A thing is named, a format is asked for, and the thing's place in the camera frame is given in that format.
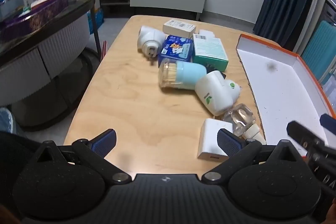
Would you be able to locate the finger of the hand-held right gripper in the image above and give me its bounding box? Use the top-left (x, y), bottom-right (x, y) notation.
top-left (320, 114), bottom-right (336, 132)
top-left (287, 121), bottom-right (326, 151)

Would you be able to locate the small white charger adapter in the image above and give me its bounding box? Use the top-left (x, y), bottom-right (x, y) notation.
top-left (199, 29), bottom-right (216, 38)

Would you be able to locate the white vaporizer with green logo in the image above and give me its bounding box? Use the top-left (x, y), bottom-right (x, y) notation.
top-left (195, 70), bottom-right (242, 117)

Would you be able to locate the white elbow plug device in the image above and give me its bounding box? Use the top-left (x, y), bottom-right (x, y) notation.
top-left (137, 25), bottom-right (166, 59)

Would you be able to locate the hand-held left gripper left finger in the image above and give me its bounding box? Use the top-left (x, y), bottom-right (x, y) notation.
top-left (25, 129), bottom-right (132, 184)

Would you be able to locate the clear liquid refill bottle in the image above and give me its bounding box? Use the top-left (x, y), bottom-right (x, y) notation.
top-left (223, 103), bottom-right (265, 143)

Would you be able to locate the cotton swab jar blue lid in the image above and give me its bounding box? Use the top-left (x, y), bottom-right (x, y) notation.
top-left (158, 57), bottom-right (208, 89)

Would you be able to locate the teal suitcase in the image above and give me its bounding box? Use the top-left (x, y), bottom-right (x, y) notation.
top-left (301, 20), bottom-right (336, 88)

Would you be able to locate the white square charger block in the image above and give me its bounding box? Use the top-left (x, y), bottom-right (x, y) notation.
top-left (197, 118), bottom-right (234, 161)

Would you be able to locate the dark glass-top round table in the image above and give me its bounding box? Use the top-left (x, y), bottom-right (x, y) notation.
top-left (0, 0), bottom-right (103, 132)

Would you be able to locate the orange and white cardboard box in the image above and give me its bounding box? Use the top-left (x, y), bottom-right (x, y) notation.
top-left (236, 34), bottom-right (336, 153)

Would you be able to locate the purple patterned box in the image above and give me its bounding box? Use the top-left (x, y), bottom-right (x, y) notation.
top-left (0, 0), bottom-right (69, 41)

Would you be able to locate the small black object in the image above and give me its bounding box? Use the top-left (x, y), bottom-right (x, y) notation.
top-left (206, 63), bottom-right (227, 80)

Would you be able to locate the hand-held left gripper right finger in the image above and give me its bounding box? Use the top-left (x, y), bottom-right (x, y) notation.
top-left (202, 128), bottom-right (307, 184)

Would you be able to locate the blue storage bag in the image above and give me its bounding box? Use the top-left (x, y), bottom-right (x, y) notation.
top-left (88, 7), bottom-right (105, 34)

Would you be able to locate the blue cartoon tin box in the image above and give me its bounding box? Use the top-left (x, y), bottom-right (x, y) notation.
top-left (158, 34), bottom-right (194, 67)

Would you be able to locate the green and white carton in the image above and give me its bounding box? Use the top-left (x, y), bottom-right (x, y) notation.
top-left (192, 33), bottom-right (229, 72)

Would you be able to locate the white adapter box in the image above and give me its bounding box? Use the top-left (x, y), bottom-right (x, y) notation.
top-left (163, 19), bottom-right (197, 38)

